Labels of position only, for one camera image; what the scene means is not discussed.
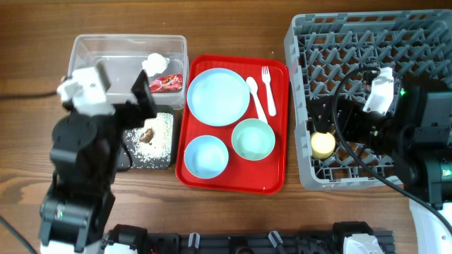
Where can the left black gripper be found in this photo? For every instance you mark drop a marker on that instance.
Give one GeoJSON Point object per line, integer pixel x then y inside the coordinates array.
{"type": "Point", "coordinates": [136, 116]}

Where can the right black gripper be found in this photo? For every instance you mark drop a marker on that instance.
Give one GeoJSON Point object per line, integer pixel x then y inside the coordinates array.
{"type": "Point", "coordinates": [316, 111]}

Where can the red snack wrapper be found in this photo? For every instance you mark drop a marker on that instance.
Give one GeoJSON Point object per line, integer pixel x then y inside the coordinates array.
{"type": "Point", "coordinates": [168, 83]}

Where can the white napkin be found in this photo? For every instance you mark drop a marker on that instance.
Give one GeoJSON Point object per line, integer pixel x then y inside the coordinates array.
{"type": "Point", "coordinates": [155, 64]}

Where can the yellow cup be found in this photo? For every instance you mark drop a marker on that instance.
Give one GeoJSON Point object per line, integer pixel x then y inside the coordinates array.
{"type": "Point", "coordinates": [322, 145]}

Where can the rice and food scraps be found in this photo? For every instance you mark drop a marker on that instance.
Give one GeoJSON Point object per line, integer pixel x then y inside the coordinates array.
{"type": "Point", "coordinates": [155, 139]}

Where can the white plastic fork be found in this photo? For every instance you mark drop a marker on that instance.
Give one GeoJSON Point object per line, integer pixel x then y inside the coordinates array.
{"type": "Point", "coordinates": [266, 78]}

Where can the white plastic spoon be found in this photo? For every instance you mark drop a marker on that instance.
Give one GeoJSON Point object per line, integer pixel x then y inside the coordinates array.
{"type": "Point", "coordinates": [253, 88]}

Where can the green bowl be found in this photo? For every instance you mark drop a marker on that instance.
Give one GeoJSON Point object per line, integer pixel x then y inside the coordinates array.
{"type": "Point", "coordinates": [253, 139]}

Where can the light blue plate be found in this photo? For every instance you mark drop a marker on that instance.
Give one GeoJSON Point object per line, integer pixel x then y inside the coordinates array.
{"type": "Point", "coordinates": [218, 97]}

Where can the light blue bowl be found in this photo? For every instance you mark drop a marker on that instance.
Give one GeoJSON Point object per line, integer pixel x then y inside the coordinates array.
{"type": "Point", "coordinates": [206, 157]}

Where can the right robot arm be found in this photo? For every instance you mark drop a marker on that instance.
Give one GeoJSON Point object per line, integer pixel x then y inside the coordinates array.
{"type": "Point", "coordinates": [417, 137]}

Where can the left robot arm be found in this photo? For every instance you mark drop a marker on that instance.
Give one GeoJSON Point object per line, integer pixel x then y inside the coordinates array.
{"type": "Point", "coordinates": [85, 155]}

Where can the grey dishwasher rack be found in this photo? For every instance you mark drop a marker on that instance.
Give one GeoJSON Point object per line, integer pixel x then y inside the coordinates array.
{"type": "Point", "coordinates": [322, 48]}

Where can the black waste tray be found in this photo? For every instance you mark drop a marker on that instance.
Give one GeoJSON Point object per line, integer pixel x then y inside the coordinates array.
{"type": "Point", "coordinates": [155, 162]}

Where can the clear plastic bin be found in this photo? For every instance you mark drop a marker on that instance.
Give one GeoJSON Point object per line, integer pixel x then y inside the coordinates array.
{"type": "Point", "coordinates": [122, 56]}

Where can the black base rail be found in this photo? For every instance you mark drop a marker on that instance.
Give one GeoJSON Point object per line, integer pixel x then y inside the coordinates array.
{"type": "Point", "coordinates": [344, 237]}

